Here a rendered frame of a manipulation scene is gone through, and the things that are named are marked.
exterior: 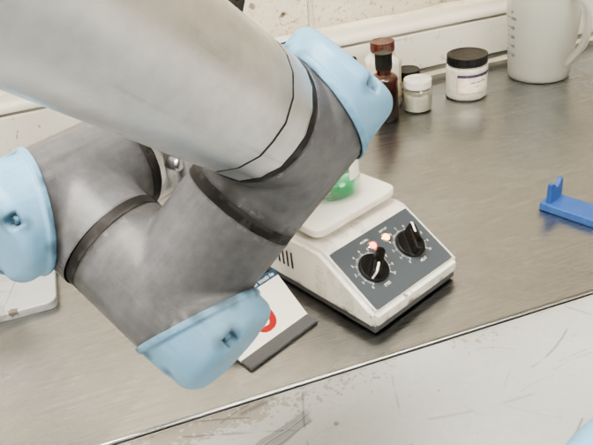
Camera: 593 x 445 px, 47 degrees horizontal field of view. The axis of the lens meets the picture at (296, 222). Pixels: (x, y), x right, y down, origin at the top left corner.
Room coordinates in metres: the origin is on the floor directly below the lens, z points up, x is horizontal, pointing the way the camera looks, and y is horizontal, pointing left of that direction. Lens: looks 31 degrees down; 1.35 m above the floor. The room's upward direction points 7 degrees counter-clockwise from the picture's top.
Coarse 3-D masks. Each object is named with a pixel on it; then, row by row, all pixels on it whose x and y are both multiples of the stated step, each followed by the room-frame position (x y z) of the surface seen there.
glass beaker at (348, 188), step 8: (352, 168) 0.62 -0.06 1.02; (344, 176) 0.62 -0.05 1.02; (352, 176) 0.62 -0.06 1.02; (360, 176) 0.64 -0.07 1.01; (336, 184) 0.61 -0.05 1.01; (344, 184) 0.62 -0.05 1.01; (352, 184) 0.62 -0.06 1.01; (360, 184) 0.63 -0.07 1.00; (328, 192) 0.62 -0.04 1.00; (336, 192) 0.61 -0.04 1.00; (344, 192) 0.62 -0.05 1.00; (352, 192) 0.62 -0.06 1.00; (360, 192) 0.63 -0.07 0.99; (328, 200) 0.62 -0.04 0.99; (336, 200) 0.61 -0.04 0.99; (344, 200) 0.62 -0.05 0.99
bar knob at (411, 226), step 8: (408, 224) 0.59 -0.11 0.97; (400, 232) 0.59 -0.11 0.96; (408, 232) 0.59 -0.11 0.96; (416, 232) 0.58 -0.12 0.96; (400, 240) 0.58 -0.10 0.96; (408, 240) 0.58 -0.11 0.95; (416, 240) 0.57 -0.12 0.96; (400, 248) 0.57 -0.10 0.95; (408, 248) 0.58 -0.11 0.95; (416, 248) 0.57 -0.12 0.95; (424, 248) 0.58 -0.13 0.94; (416, 256) 0.57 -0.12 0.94
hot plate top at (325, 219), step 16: (368, 176) 0.67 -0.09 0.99; (368, 192) 0.63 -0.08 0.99; (384, 192) 0.63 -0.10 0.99; (320, 208) 0.61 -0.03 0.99; (336, 208) 0.61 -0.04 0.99; (352, 208) 0.60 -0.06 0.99; (368, 208) 0.61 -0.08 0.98; (304, 224) 0.58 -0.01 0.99; (320, 224) 0.58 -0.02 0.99; (336, 224) 0.58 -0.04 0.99
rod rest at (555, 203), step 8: (552, 184) 0.69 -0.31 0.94; (560, 184) 0.70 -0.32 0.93; (552, 192) 0.69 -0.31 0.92; (560, 192) 0.70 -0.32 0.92; (544, 200) 0.70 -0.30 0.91; (552, 200) 0.69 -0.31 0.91; (560, 200) 0.69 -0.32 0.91; (568, 200) 0.69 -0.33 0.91; (576, 200) 0.69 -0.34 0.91; (544, 208) 0.69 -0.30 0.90; (552, 208) 0.68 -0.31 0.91; (560, 208) 0.68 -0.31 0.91; (568, 208) 0.67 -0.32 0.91; (576, 208) 0.67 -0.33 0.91; (584, 208) 0.67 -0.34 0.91; (592, 208) 0.67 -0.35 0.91; (560, 216) 0.67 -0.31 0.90; (568, 216) 0.67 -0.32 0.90; (576, 216) 0.66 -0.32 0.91; (584, 216) 0.65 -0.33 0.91; (592, 216) 0.65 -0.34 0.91; (584, 224) 0.65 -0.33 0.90; (592, 224) 0.64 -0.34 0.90
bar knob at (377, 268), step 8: (384, 248) 0.56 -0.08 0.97; (368, 256) 0.56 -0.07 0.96; (376, 256) 0.55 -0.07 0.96; (384, 256) 0.55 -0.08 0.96; (360, 264) 0.55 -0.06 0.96; (368, 264) 0.55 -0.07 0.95; (376, 264) 0.54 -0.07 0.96; (384, 264) 0.55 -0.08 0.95; (360, 272) 0.54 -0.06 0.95; (368, 272) 0.54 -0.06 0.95; (376, 272) 0.53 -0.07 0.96; (384, 272) 0.54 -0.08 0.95; (376, 280) 0.53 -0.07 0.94
